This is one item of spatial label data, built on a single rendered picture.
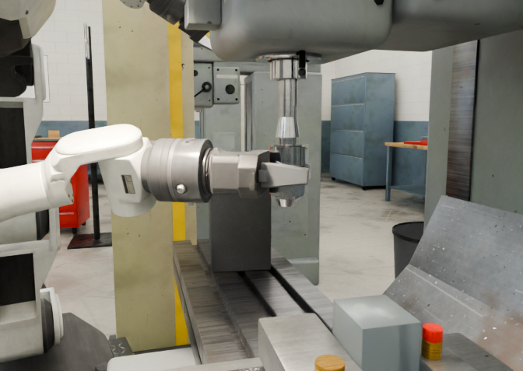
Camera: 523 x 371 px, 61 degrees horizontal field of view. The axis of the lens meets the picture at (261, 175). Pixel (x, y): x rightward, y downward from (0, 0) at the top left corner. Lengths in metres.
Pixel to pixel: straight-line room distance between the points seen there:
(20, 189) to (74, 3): 9.27
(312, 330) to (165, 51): 1.99
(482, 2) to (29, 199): 0.60
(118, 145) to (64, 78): 9.08
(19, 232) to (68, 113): 8.55
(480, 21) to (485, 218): 0.35
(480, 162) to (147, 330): 2.01
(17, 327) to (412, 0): 1.12
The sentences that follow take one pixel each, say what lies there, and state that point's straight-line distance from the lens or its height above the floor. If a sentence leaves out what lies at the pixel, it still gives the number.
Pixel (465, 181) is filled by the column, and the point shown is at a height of 1.12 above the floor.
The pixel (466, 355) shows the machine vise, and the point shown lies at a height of 1.00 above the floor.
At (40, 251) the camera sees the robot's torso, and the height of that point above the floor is 0.92.
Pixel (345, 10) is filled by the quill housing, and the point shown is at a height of 1.35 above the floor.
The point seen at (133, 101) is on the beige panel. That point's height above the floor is 1.31.
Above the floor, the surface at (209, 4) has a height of 1.36.
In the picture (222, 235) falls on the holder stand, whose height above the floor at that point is 1.00.
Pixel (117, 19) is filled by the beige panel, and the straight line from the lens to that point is 2.33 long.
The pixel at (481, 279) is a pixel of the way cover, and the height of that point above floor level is 0.98.
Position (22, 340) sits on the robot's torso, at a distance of 1.32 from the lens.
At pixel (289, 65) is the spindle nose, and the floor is 1.30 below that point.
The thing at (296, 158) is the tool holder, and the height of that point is 1.18.
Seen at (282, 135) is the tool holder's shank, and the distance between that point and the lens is 0.58.
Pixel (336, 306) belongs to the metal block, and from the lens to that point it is 0.42.
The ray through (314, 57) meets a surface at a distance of 0.57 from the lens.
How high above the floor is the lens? 1.23
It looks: 7 degrees down
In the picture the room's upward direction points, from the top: straight up
